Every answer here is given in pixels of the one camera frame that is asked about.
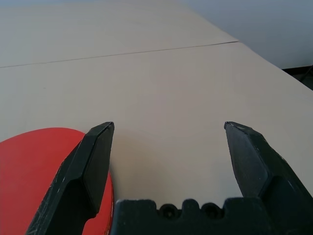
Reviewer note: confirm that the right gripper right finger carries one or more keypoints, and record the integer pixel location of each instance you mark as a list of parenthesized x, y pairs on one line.
[(269, 171)]

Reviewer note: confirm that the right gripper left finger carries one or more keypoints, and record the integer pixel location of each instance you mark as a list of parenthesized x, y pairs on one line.
[(73, 183)]

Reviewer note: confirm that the red ping-pong paddle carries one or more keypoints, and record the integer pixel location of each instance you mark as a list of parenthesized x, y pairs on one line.
[(24, 171)]

